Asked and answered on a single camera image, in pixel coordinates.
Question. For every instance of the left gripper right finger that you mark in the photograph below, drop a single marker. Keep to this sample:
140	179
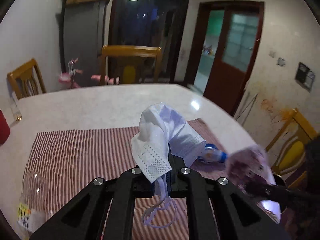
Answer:
216	209

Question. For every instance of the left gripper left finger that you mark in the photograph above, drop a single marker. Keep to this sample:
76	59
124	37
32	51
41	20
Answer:
104	209

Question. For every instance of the clear bottle yellow cap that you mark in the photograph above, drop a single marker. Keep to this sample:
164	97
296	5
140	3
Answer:
32	212

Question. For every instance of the purple snack wrapper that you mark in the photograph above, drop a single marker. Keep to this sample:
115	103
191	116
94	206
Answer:
250	164

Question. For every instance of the blue white drink bottle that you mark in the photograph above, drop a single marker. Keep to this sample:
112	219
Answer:
211	154

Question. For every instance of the white face mask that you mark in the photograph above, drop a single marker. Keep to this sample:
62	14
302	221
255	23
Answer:
162	130

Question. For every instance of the right wooden chair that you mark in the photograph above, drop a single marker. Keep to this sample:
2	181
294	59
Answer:
288	146

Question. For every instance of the wooden chair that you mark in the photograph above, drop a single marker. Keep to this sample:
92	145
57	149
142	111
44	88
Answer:
288	146
27	80
131	65

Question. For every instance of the red striped cloth mat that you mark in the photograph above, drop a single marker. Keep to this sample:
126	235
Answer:
70	160

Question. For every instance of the small clear glass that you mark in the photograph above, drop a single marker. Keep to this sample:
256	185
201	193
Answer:
14	107

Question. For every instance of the pink kids bicycle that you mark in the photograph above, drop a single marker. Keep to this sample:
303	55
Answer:
74	77

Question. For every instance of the left wooden chair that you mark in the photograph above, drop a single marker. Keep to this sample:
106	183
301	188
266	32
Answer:
27	80

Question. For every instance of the middle wooden chair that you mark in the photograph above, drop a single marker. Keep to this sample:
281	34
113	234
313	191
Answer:
131	65

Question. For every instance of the brown wooden kitchen door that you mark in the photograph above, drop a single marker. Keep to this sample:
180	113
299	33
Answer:
236	52

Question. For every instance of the grey refrigerator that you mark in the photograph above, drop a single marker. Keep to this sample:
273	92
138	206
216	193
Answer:
83	32

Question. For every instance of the dark sliding glass door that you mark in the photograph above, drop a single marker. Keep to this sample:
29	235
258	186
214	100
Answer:
150	23

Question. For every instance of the wall electrical panel box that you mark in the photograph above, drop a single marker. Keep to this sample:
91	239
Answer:
305	76

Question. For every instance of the wall sticker notice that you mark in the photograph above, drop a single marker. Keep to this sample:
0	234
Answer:
281	62

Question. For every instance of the white wall switch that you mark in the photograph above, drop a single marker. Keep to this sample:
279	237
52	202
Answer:
272	54

